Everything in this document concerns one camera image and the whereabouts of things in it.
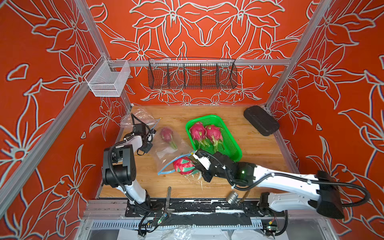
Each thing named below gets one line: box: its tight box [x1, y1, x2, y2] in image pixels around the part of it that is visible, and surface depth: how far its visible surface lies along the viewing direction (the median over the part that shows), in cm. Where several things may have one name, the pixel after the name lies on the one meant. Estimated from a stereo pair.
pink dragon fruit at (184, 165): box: [173, 156, 196, 175], surface depth 74 cm
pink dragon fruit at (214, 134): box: [205, 124, 223, 153], surface depth 94 cm
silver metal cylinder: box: [226, 192, 239, 205], surface depth 75 cm
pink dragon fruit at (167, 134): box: [160, 127, 178, 150], surface depth 94 cm
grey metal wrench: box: [165, 186, 175, 217], surface depth 76 cm
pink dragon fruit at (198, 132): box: [189, 122, 209, 148], surface depth 94 cm
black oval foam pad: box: [244, 105, 280, 137], surface depth 105 cm
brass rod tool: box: [241, 189, 251, 203], surface depth 78 cm
